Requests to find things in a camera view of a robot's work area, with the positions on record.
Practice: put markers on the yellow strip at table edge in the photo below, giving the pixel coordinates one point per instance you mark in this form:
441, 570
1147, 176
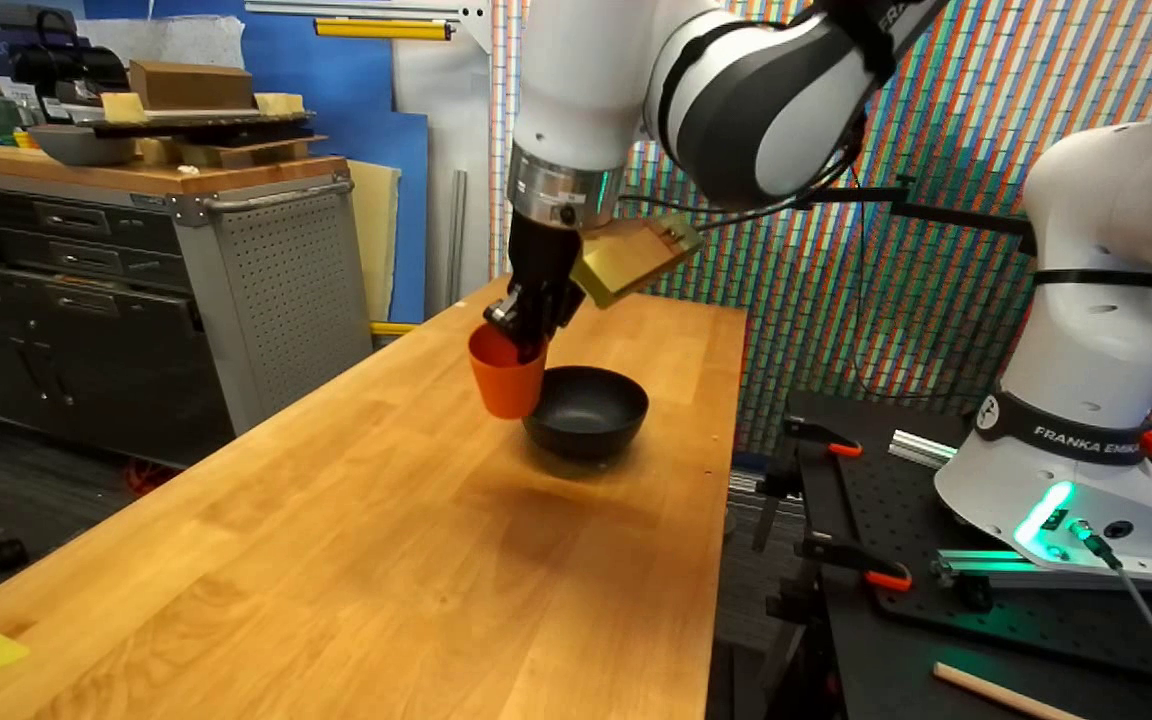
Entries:
394, 329

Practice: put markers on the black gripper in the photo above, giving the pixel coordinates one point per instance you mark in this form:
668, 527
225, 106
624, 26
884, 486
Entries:
546, 264

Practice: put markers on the orange plastic cup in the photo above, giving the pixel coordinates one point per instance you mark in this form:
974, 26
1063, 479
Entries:
507, 386

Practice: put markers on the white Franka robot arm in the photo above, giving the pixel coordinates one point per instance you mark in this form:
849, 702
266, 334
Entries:
1096, 281

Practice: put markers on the black camera mount rod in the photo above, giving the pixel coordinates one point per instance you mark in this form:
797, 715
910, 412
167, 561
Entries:
923, 210

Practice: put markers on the yellow sponge block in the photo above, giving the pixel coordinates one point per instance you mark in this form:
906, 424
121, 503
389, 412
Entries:
281, 106
121, 106

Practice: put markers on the black optical breadboard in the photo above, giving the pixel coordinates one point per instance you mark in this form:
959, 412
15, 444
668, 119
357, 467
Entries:
897, 627

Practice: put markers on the colourful striped backdrop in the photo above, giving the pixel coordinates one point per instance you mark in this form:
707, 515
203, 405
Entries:
923, 321

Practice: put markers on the beige board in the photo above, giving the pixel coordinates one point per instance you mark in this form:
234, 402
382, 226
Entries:
373, 240

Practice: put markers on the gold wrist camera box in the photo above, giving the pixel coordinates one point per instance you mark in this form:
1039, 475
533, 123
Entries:
635, 262

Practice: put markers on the black bowl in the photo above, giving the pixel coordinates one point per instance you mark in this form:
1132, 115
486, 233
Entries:
591, 418

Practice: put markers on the wooden box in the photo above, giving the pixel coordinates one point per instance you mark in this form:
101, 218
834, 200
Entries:
195, 87

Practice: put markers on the yellow level bar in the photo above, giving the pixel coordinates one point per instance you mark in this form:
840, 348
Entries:
382, 28

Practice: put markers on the perforated grey tool cabinet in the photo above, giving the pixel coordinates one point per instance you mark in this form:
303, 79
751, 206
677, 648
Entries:
203, 292

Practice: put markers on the blue board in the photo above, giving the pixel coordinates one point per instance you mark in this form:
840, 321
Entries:
336, 134

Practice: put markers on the wooden stick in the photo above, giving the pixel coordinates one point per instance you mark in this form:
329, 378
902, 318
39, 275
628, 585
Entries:
1000, 692

